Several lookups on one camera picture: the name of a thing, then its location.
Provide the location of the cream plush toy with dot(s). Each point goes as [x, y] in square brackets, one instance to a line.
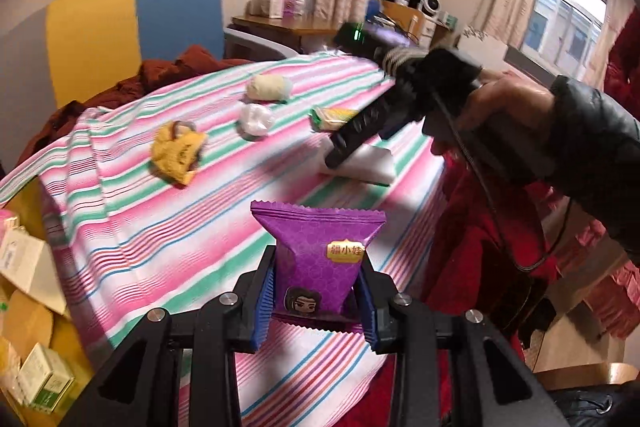
[270, 87]

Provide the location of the white crumpled plastic bag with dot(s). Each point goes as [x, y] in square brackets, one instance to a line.
[255, 119]

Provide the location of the yellow blue chair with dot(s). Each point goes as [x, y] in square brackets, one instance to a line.
[130, 27]

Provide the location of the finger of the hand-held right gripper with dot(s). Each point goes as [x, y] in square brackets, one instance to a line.
[400, 122]
[357, 132]

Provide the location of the wooden stool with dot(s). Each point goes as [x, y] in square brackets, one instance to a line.
[590, 374]

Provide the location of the yellow storage container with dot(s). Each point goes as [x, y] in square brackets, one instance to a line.
[67, 337]

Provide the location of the pink ruffled cloth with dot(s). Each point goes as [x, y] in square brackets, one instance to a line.
[612, 287]

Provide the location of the white tissue pack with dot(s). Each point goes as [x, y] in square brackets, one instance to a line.
[370, 164]

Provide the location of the green snack packet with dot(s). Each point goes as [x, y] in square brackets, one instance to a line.
[332, 118]

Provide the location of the yellow snack packet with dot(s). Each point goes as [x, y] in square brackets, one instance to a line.
[177, 152]

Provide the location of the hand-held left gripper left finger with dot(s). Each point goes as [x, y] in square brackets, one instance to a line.
[264, 312]

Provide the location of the wooden desk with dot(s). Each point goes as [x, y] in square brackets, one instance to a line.
[285, 27]

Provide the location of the grey chair armrest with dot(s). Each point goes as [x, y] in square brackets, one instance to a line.
[260, 42]

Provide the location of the tall window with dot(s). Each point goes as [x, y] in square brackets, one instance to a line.
[565, 22]

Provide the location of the person's right hand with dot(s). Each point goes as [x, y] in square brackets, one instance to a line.
[515, 107]

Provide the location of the person's red garment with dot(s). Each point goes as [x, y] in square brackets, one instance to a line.
[465, 247]

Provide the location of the pink box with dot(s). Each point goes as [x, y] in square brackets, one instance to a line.
[294, 6]

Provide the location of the cream cardboard box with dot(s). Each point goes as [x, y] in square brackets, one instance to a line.
[27, 262]

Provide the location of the wooden shelf unit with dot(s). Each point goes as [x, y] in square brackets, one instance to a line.
[400, 14]

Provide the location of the person's right forearm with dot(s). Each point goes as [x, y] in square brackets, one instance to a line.
[590, 137]

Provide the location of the brown red cloth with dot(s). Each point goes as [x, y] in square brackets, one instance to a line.
[165, 74]

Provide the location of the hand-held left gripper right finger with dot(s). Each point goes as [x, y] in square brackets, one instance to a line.
[366, 312]

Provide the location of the small white fan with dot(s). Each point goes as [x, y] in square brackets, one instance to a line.
[429, 4]

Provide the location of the small green beige box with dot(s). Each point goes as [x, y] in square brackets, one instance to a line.
[47, 377]

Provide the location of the purple snack packet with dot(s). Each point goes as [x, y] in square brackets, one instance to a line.
[315, 252]

